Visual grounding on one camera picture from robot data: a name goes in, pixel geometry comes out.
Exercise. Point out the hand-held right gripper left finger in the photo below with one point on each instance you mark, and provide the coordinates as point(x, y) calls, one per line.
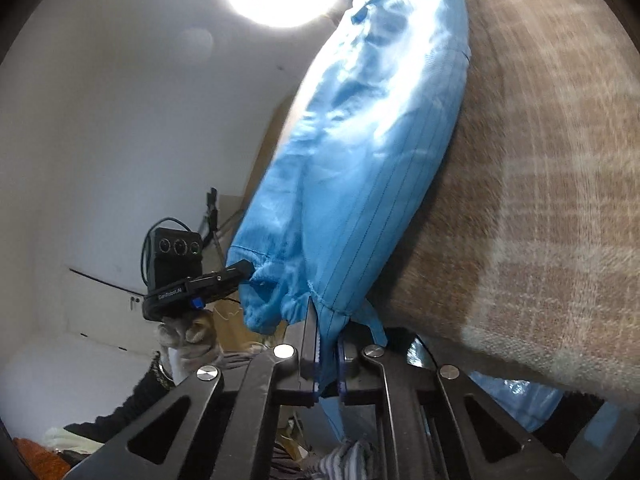
point(307, 360)

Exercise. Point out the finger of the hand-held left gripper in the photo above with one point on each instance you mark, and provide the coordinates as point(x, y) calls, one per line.
point(227, 275)

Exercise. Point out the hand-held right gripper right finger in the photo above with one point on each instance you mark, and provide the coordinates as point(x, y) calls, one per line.
point(345, 365)

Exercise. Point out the blue garment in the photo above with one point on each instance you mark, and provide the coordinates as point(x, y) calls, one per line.
point(360, 160)

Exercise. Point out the person's left forearm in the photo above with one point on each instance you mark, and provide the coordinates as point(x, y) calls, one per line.
point(140, 400)

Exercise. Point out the person's left hand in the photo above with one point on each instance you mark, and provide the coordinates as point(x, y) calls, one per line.
point(192, 335)

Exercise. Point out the black tripod stand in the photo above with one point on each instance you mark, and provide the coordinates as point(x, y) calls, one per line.
point(213, 210)

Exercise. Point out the striped cloth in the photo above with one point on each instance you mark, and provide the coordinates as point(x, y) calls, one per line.
point(345, 460)

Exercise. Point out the cream cloth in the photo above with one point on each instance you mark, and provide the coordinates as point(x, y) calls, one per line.
point(75, 440)

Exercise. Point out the orange cloth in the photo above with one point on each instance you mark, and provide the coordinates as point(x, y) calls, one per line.
point(37, 460)

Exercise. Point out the beige plaid blanket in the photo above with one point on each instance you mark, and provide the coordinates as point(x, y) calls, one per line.
point(550, 160)

